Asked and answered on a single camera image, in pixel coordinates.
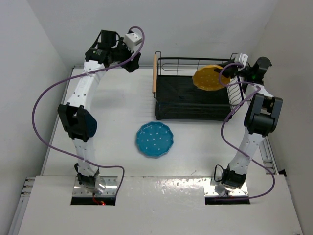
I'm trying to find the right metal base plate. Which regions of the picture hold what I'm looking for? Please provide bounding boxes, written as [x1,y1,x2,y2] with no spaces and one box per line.
[202,177,248,198]

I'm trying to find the blue dotted plate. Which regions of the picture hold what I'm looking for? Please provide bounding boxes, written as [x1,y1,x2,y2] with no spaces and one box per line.
[135,121,174,158]

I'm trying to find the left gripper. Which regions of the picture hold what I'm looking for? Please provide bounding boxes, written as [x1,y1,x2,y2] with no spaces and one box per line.
[110,37,140,72]

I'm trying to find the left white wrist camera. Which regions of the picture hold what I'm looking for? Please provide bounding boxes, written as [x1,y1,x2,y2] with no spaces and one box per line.
[123,31,142,51]

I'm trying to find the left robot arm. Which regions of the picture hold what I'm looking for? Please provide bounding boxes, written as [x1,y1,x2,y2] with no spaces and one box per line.
[57,30,143,194]

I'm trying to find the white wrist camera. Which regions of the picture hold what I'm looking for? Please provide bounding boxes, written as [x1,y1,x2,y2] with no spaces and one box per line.
[123,31,142,51]
[234,53,248,69]

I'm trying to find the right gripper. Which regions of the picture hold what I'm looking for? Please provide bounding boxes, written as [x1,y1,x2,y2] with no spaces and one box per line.
[215,58,254,80]

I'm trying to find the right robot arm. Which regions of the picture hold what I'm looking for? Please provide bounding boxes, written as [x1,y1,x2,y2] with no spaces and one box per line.
[215,54,283,191]

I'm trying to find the metal base plate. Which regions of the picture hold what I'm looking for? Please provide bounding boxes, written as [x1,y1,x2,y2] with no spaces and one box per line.
[72,176,118,197]
[202,177,248,198]

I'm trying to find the black wire dish rack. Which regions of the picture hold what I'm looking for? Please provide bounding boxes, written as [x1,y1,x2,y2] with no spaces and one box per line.
[153,51,245,121]

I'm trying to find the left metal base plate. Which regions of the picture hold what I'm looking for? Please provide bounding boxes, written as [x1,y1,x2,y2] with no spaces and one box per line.
[72,176,118,197]

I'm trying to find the yellow dotted plate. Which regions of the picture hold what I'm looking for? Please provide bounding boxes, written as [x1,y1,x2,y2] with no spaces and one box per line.
[192,65,225,92]

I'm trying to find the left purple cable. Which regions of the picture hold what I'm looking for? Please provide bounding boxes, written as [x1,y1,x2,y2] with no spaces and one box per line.
[31,26,147,196]

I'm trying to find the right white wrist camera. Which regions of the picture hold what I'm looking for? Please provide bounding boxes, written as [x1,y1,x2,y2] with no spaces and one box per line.
[234,53,248,69]

